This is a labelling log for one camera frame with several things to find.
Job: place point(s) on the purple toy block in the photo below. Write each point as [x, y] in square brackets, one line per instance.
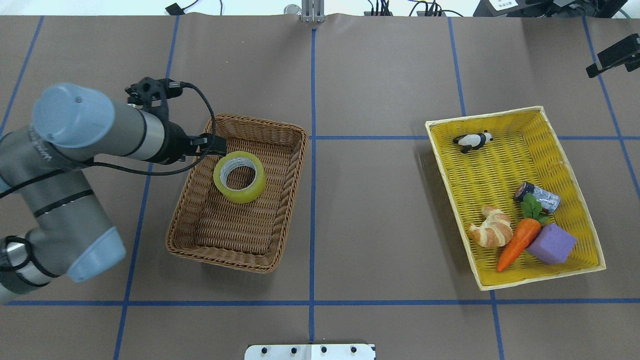
[552, 245]

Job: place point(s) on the aluminium frame post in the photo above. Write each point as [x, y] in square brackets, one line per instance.
[312, 11]

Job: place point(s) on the toy bread pieces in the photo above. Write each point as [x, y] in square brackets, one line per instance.
[495, 231]

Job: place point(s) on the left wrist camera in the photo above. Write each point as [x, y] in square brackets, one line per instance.
[151, 96]

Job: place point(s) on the yellow woven plastic basket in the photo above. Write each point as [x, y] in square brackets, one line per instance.
[526, 148]

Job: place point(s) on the orange toy carrot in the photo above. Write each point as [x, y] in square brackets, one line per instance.
[525, 232]

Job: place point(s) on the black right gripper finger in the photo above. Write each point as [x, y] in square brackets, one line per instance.
[626, 52]

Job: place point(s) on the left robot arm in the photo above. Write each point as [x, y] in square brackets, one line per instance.
[44, 163]

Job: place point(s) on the small black usb device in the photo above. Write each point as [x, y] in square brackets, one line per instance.
[174, 10]

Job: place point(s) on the toy panda figure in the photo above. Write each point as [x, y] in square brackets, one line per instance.
[473, 141]

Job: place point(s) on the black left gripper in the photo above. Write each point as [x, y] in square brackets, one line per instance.
[174, 144]

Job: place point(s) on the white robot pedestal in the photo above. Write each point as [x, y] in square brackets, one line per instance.
[331, 351]

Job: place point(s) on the brown wicker basket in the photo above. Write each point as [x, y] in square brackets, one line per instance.
[211, 228]

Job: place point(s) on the yellow packing tape roll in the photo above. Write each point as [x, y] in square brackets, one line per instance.
[240, 177]

